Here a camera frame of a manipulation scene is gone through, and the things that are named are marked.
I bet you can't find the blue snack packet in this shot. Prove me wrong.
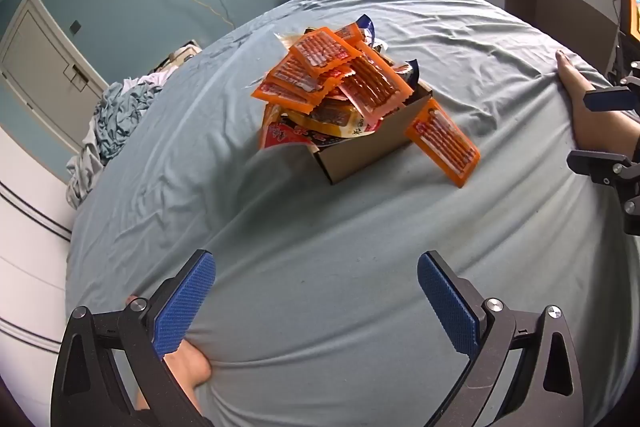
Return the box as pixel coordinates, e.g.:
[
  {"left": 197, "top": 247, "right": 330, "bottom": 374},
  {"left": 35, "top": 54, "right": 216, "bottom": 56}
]
[
  {"left": 357, "top": 14, "right": 379, "bottom": 45},
  {"left": 395, "top": 57, "right": 422, "bottom": 84}
]

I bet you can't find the white wardrobe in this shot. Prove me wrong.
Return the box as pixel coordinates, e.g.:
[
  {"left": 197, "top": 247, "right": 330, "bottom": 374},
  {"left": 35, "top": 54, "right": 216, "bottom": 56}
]
[{"left": 0, "top": 122, "right": 76, "bottom": 358}]

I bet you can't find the yellow cable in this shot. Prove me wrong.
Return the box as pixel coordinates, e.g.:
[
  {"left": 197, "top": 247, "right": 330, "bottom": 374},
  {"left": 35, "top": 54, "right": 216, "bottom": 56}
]
[{"left": 171, "top": 0, "right": 236, "bottom": 28}]

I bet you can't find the large clear spicy strip packet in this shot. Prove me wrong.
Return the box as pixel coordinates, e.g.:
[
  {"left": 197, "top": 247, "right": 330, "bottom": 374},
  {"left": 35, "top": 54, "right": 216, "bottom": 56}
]
[{"left": 262, "top": 99, "right": 381, "bottom": 152}]

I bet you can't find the white door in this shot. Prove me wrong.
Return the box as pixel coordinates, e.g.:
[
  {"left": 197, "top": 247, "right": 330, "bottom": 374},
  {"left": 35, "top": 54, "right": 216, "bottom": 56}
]
[{"left": 0, "top": 0, "right": 110, "bottom": 152}]

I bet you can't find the heap of crumpled clothes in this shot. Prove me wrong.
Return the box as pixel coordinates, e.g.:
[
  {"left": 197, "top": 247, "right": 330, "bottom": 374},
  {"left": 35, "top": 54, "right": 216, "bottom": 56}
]
[{"left": 65, "top": 67, "right": 181, "bottom": 210}]

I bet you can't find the orange spicy stick packet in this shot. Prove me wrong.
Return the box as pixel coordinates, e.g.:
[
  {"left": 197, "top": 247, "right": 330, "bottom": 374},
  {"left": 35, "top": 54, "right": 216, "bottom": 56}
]
[{"left": 404, "top": 98, "right": 482, "bottom": 188}]

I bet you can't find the person's right leg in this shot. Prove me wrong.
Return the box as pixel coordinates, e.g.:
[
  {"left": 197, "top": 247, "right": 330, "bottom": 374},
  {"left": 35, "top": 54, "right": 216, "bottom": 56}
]
[{"left": 556, "top": 49, "right": 640, "bottom": 158}]

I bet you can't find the bed with grey-blue sheet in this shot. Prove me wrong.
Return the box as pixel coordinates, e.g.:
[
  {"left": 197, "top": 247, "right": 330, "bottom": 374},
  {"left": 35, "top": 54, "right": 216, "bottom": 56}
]
[{"left": 65, "top": 0, "right": 640, "bottom": 427}]

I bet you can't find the brown cardboard box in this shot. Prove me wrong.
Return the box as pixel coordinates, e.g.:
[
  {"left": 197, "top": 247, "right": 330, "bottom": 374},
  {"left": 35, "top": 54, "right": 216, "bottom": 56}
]
[{"left": 260, "top": 79, "right": 435, "bottom": 186}]

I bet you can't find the pile of orange snack packets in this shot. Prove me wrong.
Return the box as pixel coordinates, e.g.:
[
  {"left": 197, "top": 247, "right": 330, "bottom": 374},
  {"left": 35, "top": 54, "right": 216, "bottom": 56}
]
[{"left": 250, "top": 21, "right": 416, "bottom": 115}]

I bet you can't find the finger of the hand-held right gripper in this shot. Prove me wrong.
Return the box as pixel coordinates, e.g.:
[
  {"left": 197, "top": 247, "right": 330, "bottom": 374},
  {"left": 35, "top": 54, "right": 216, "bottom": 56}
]
[
  {"left": 582, "top": 77, "right": 640, "bottom": 112},
  {"left": 566, "top": 147, "right": 640, "bottom": 235}
]

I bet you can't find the orange object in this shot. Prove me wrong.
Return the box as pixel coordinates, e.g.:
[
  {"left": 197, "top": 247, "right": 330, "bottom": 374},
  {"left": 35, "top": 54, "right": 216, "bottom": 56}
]
[{"left": 620, "top": 0, "right": 640, "bottom": 40}]

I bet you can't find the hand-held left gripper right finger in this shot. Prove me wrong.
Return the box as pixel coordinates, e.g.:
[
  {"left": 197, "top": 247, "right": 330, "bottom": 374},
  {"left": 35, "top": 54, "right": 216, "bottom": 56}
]
[{"left": 417, "top": 251, "right": 586, "bottom": 427}]

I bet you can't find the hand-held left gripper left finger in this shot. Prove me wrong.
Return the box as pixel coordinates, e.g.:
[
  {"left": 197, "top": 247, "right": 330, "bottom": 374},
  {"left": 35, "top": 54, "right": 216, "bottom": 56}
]
[{"left": 50, "top": 249, "right": 217, "bottom": 427}]

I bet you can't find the person's foot at bottom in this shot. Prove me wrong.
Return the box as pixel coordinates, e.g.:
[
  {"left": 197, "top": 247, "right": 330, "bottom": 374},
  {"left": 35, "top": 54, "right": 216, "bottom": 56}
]
[{"left": 125, "top": 294, "right": 216, "bottom": 413}]

